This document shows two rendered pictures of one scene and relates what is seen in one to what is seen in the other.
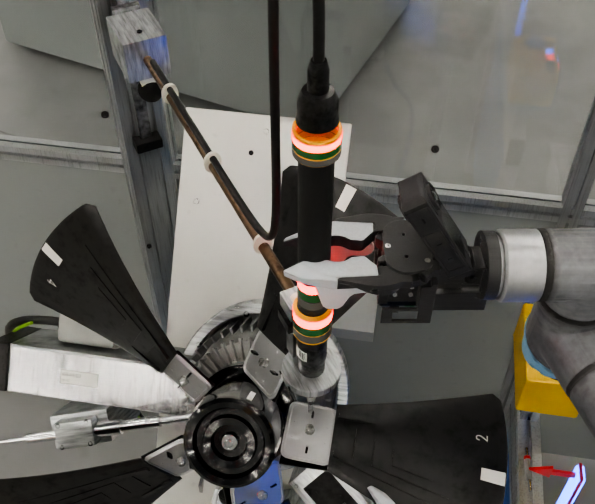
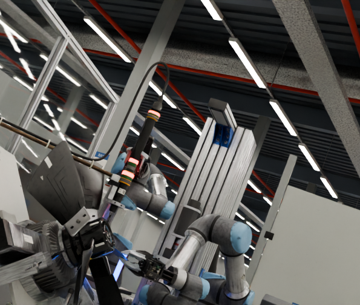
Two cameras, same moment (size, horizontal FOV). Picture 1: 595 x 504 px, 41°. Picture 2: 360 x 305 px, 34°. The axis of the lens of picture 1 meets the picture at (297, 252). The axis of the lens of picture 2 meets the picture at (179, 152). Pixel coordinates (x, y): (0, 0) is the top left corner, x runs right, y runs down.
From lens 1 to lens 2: 2.25 m
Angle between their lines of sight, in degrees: 94
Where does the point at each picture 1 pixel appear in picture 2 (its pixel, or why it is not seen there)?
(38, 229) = not seen: outside the picture
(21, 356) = (12, 227)
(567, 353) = (146, 193)
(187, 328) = not seen: hidden behind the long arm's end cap
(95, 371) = (30, 235)
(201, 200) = not seen: outside the picture
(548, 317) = (139, 186)
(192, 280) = not seen: hidden behind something
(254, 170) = (2, 166)
